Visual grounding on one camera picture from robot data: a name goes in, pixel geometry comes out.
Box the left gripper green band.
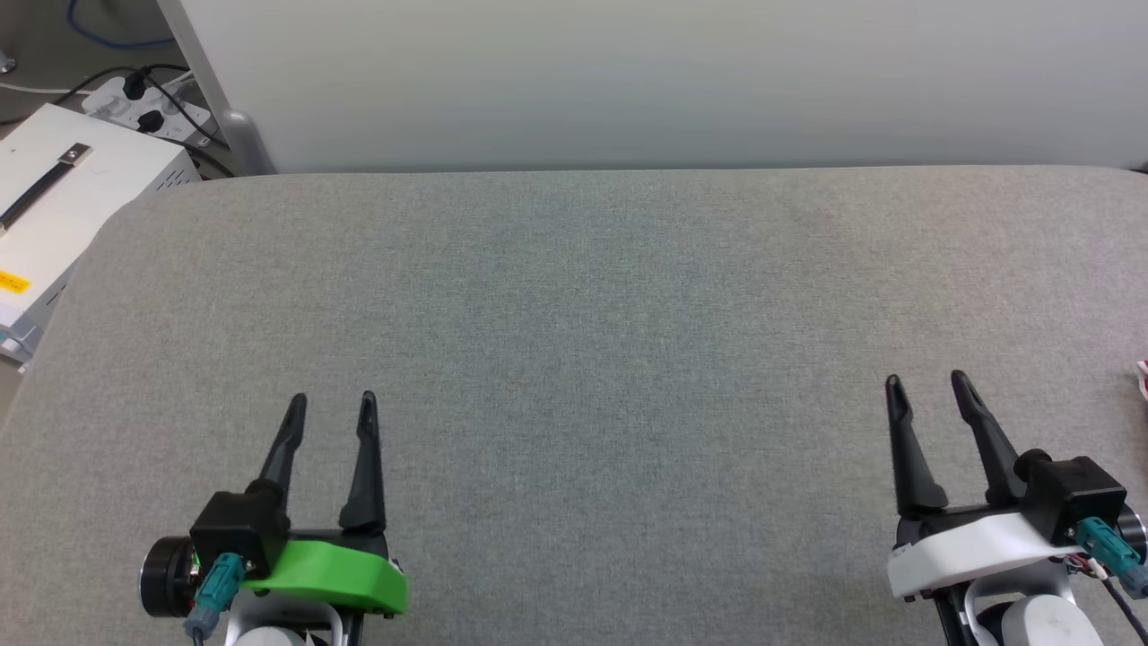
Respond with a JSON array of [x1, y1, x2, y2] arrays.
[[138, 390, 410, 619]]

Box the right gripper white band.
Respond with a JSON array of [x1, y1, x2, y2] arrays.
[[883, 369, 1148, 601]]

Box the grey fabric sofa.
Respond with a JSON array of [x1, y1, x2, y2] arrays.
[[0, 166, 1148, 646]]

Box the white power strip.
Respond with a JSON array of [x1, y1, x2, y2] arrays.
[[82, 75, 213, 137]]

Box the left camera cable teal connector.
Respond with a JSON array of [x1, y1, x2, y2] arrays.
[[183, 551, 248, 643]]

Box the camera cable teal connector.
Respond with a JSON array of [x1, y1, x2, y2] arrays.
[[1071, 517, 1148, 646], [183, 551, 248, 643]]

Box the right camera cable teal connector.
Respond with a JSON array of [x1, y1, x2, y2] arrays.
[[1071, 517, 1148, 646]]

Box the white equipment box black handle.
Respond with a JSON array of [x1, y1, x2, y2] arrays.
[[0, 102, 202, 371]]

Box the grey metal frame post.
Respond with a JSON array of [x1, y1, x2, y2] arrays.
[[156, 0, 276, 178]]

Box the blue cable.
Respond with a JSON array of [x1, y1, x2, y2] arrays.
[[66, 0, 177, 51]]

